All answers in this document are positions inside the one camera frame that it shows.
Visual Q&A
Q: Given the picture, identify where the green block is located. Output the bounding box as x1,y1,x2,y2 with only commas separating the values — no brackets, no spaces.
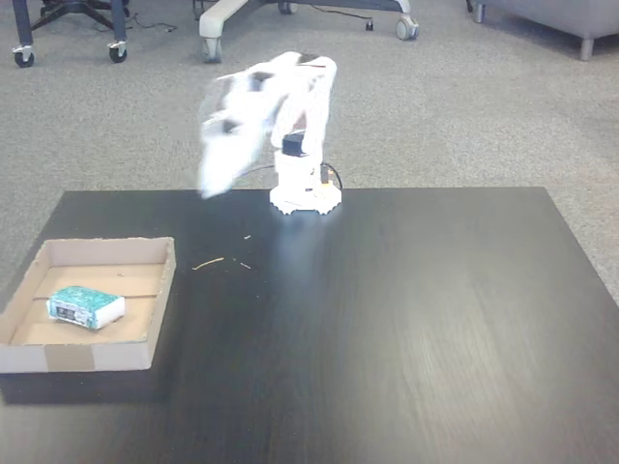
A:
45,284,127,332

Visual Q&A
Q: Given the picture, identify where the open cardboard box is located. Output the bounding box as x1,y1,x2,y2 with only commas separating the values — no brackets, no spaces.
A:
0,235,177,374

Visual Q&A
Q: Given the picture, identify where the white wheeled chair base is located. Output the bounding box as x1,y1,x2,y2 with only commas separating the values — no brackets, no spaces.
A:
198,0,421,65

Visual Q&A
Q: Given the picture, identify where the black office chair base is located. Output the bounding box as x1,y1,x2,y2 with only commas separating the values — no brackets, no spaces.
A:
31,0,132,33

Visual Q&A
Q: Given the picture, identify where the grey sofa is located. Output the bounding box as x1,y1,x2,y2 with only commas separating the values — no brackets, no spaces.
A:
471,0,619,62

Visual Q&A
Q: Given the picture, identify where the black arm signal cable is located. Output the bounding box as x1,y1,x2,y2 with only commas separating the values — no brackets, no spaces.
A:
239,163,278,179

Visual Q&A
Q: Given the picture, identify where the thin arm power cable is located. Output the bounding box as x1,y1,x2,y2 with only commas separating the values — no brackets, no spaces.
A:
319,162,344,190

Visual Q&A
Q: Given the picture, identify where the black floor cable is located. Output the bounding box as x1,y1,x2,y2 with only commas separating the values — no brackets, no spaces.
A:
127,11,179,36

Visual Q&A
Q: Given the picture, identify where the black cable with plug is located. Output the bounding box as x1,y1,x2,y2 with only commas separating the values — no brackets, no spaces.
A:
309,2,376,32

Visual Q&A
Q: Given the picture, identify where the dark wheeled table frame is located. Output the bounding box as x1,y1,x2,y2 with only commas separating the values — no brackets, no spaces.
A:
11,0,130,69

